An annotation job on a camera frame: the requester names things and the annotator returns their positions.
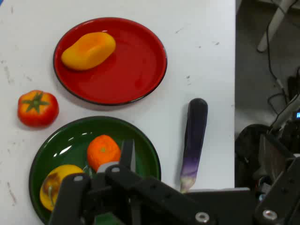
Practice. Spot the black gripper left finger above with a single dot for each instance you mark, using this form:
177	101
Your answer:
140	192

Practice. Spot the orange toy tangerine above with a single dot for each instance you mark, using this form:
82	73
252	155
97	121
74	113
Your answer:
103	151

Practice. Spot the red toy tomato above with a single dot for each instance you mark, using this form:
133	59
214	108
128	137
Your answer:
37	110

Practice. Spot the red round plate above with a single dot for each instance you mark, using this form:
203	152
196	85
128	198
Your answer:
131	75

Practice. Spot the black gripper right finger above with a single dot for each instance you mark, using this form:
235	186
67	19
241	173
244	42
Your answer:
283	201

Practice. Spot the yellow toy apple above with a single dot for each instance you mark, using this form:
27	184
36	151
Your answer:
50	187

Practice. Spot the dark green round plate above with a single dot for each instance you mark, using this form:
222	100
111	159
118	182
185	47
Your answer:
68	140

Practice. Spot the orange-yellow toy mango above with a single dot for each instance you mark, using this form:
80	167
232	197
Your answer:
89	51

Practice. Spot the grey tripod rod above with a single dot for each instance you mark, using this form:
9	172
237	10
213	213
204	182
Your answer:
284	114

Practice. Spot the white slanted furniture leg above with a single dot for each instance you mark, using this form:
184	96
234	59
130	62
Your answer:
274	25

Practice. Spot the purple toy eggplant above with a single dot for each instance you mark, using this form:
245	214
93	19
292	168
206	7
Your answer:
194	138

